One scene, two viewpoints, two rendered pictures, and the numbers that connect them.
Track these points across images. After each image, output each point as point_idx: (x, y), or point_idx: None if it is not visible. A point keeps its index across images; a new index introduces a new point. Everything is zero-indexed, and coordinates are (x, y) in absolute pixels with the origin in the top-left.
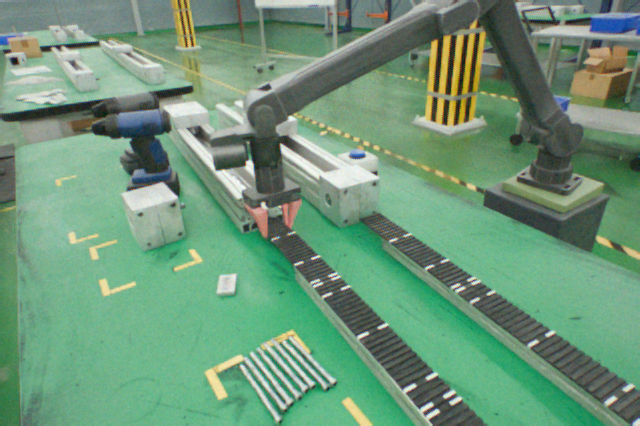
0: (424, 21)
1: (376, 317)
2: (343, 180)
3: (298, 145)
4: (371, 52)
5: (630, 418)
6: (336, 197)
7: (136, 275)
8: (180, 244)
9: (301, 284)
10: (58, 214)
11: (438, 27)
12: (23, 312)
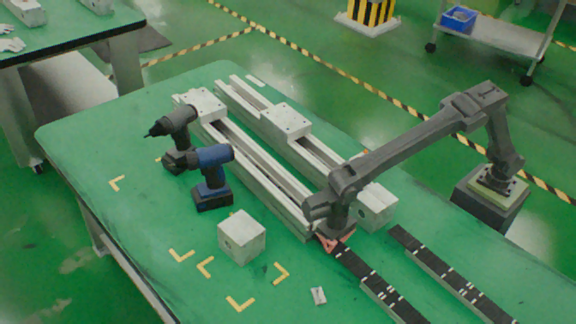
0: (453, 124)
1: (425, 320)
2: (375, 203)
3: (316, 148)
4: (419, 145)
5: None
6: (371, 216)
7: (249, 291)
8: (264, 258)
9: (366, 291)
10: (143, 228)
11: (462, 129)
12: None
